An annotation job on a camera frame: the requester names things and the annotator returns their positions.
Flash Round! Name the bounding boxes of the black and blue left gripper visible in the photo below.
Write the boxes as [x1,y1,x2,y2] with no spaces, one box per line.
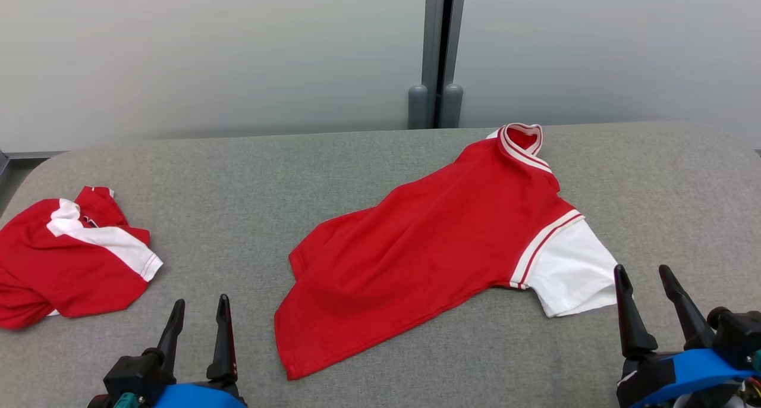
[152,294,247,408]

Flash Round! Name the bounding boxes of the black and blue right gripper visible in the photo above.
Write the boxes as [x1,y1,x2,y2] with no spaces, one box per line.
[614,264,756,408]

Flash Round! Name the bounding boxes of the red shirt white sleeves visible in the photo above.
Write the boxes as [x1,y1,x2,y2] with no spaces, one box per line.
[0,186,164,330]

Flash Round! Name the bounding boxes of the red Bulls jersey white sleeves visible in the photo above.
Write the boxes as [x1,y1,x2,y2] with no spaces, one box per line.
[273,123,619,381]

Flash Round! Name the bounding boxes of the grey cylinder post bumper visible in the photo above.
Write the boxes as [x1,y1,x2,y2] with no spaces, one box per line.
[440,83,464,128]
[408,84,429,130]

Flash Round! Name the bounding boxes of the grey partition post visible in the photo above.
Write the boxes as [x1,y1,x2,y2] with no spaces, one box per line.
[421,0,467,129]

